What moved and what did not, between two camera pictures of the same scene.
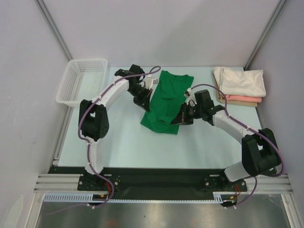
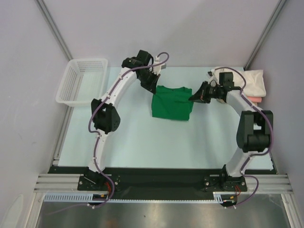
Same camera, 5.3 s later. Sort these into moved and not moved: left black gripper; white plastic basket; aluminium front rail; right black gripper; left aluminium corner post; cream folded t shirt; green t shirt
Moved: green t shirt; left black gripper; right black gripper
Not moved: aluminium front rail; white plastic basket; cream folded t shirt; left aluminium corner post
